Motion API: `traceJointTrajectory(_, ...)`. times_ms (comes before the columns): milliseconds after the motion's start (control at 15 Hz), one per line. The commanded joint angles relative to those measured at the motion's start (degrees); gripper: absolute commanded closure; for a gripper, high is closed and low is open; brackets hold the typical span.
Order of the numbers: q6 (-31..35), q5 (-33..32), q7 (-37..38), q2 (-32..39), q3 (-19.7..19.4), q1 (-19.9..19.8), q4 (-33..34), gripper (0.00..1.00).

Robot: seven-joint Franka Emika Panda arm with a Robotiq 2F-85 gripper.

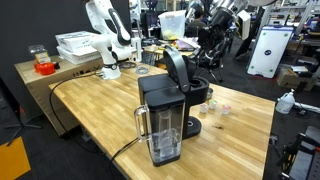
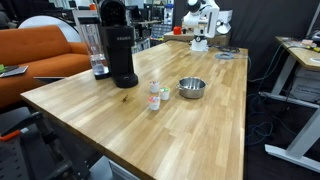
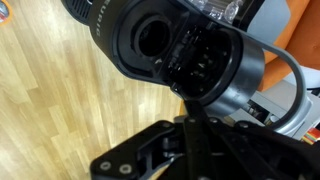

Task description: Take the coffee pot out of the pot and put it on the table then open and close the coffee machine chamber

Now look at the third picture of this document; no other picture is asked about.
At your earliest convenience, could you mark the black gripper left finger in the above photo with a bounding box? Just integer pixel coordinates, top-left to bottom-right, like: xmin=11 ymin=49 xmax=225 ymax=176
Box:
xmin=89 ymin=99 xmax=198 ymax=180

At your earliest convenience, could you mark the coffee pod multicolour lid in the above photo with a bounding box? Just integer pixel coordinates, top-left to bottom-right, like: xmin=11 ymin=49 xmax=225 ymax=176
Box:
xmin=0 ymin=0 xmax=14 ymax=26

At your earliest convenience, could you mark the orange sofa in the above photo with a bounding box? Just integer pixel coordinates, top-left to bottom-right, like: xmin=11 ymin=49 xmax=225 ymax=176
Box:
xmin=256 ymin=0 xmax=320 ymax=93

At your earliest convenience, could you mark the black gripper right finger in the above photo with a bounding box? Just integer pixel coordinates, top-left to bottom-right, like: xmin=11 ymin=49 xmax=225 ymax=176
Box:
xmin=196 ymin=99 xmax=320 ymax=180

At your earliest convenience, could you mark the black Keurig coffee maker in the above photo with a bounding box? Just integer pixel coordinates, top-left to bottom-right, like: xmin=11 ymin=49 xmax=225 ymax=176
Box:
xmin=61 ymin=0 xmax=313 ymax=135

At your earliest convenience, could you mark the clear water reservoir black lid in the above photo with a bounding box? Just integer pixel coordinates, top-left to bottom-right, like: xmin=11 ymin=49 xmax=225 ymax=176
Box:
xmin=189 ymin=0 xmax=265 ymax=33

